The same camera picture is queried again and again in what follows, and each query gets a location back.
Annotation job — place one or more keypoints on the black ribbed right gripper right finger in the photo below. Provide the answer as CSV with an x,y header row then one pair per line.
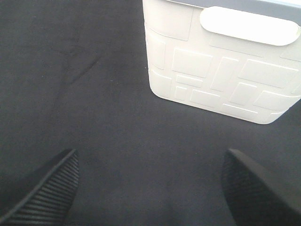
x,y
257,197

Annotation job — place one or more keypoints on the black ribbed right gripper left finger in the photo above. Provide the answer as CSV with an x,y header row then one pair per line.
x,y
45,196

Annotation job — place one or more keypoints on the cream white plastic basket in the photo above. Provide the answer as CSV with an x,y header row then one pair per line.
x,y
240,58

